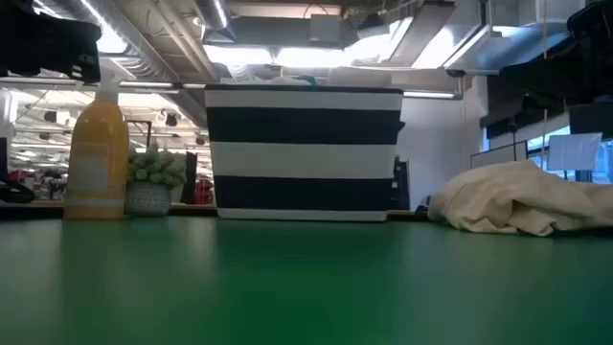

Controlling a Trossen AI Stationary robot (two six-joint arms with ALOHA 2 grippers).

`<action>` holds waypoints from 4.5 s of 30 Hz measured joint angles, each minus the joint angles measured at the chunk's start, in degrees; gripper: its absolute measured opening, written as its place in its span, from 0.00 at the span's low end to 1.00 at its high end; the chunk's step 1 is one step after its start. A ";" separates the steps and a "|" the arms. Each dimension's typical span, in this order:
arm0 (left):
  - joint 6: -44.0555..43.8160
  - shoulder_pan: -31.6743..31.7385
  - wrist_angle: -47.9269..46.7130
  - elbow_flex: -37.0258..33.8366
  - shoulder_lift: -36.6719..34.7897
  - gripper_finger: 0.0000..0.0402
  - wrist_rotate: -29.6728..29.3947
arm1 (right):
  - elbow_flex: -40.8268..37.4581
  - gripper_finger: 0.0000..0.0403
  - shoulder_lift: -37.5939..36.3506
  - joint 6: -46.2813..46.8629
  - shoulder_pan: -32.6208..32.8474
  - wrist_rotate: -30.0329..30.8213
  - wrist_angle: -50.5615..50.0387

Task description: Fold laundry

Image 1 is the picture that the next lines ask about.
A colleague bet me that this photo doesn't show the potted green succulent plant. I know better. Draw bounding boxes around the potted green succulent plant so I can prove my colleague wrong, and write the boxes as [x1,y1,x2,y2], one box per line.
[125,140,188,218]

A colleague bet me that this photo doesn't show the yellow hanging cable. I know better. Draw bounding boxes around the yellow hanging cable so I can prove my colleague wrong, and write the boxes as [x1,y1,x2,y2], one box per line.
[540,0,550,167]

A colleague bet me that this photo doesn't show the navy white striped laundry basket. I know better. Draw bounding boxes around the navy white striped laundry basket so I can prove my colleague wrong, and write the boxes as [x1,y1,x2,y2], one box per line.
[204,83,406,223]

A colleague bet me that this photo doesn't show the grey office partition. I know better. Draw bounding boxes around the grey office partition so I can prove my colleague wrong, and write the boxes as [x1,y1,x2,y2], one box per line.
[469,140,530,170]

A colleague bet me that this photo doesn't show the beige folded garment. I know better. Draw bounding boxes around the beige folded garment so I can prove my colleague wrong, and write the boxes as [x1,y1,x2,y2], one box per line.
[427,159,613,238]

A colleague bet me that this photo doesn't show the white board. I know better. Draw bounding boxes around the white board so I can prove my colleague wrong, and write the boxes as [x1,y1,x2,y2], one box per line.
[547,132,603,173]

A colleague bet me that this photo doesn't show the rectangular metal ceiling duct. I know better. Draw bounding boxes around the rectangular metal ceiling duct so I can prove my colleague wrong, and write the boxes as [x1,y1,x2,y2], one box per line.
[443,0,588,78]

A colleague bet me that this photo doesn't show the orange spray bottle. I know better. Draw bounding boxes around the orange spray bottle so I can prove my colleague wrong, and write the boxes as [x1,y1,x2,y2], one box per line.
[63,70,131,221]

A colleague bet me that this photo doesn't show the green table mat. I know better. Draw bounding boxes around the green table mat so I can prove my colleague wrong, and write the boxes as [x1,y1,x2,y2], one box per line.
[0,214,613,345]

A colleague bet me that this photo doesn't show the ceiling tube light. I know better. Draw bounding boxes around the ceiling tube light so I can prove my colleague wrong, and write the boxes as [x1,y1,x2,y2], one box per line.
[403,89,465,102]

